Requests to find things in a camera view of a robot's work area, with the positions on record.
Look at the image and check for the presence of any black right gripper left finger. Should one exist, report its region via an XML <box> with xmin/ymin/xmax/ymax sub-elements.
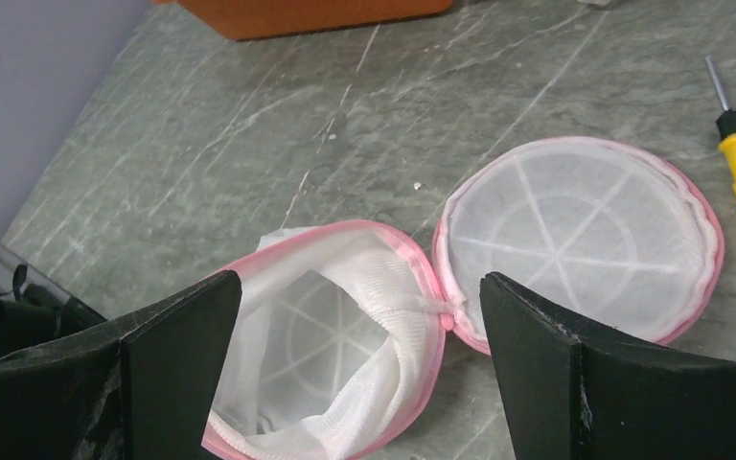
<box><xmin>0</xmin><ymin>270</ymin><xmax>242</xmax><ymax>459</ymax></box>

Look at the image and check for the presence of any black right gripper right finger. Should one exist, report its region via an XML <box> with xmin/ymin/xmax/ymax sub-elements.
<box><xmin>479</xmin><ymin>272</ymin><xmax>736</xmax><ymax>459</ymax></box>

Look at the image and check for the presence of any white mesh pink-zip laundry bag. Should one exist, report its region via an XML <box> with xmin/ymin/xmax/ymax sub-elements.
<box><xmin>202</xmin><ymin>136</ymin><xmax>725</xmax><ymax>459</ymax></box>

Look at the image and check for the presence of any orange plastic tub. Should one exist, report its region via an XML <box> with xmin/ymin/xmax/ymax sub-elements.
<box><xmin>176</xmin><ymin>0</ymin><xmax>453</xmax><ymax>41</ymax></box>

